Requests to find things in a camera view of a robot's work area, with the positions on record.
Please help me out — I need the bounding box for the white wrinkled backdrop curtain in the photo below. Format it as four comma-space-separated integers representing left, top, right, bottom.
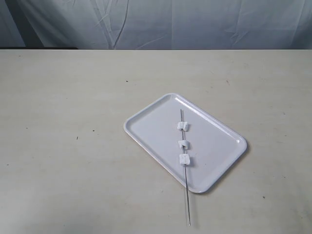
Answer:
0, 0, 312, 50

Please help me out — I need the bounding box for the thin metal skewer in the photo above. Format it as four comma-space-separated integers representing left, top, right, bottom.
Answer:
180, 109, 191, 226

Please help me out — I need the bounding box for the white marshmallow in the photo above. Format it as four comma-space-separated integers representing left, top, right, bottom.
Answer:
176, 121, 190, 132
178, 140, 190, 150
179, 154, 191, 166

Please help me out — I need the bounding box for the white rectangular plastic tray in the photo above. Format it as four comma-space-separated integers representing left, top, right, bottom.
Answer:
124, 93, 247, 193

